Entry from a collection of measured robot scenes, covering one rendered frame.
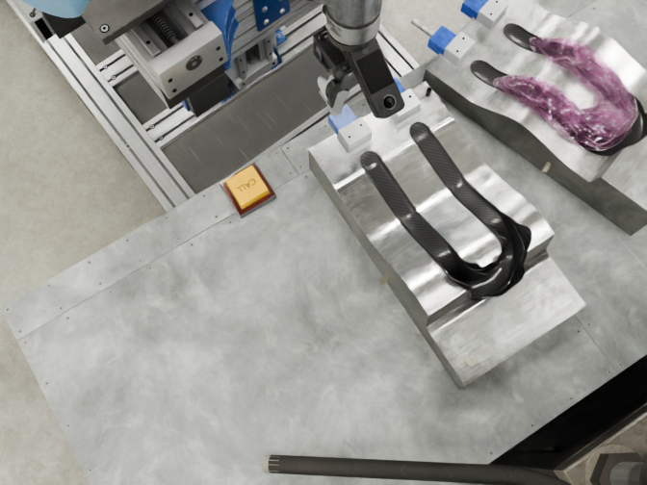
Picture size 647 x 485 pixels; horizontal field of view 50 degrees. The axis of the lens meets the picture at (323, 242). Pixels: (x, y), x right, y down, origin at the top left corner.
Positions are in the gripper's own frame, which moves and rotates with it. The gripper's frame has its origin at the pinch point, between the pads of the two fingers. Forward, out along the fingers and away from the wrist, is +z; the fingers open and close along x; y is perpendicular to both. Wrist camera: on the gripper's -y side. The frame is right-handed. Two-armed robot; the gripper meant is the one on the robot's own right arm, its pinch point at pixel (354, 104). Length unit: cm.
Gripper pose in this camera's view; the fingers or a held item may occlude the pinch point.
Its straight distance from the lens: 118.1
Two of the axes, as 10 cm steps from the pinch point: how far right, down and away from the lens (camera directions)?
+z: 0.0, 2.8, 9.6
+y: -5.3, -8.1, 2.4
